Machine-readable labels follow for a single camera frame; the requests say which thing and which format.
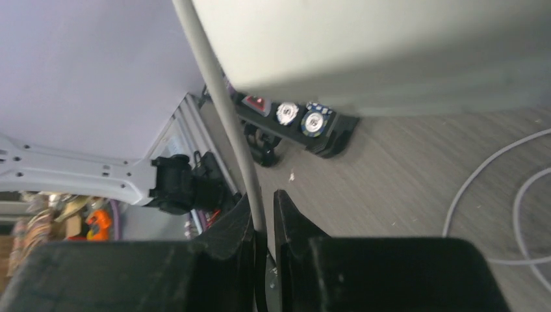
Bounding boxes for black poker chip case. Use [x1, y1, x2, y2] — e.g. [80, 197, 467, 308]
[225, 80, 360, 168]

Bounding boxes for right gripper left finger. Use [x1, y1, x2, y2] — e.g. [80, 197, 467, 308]
[1, 198, 253, 311]

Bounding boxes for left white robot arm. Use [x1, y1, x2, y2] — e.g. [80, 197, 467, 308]
[1, 135, 226, 215]

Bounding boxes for white grey angular headphones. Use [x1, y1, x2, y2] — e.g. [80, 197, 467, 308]
[194, 1, 550, 116]

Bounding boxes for grey headphone cable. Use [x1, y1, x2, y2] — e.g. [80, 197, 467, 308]
[172, 0, 551, 298]

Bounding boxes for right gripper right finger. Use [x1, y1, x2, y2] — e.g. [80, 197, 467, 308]
[274, 190, 509, 311]

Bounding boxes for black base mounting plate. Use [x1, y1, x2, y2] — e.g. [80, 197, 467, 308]
[192, 151, 242, 233]

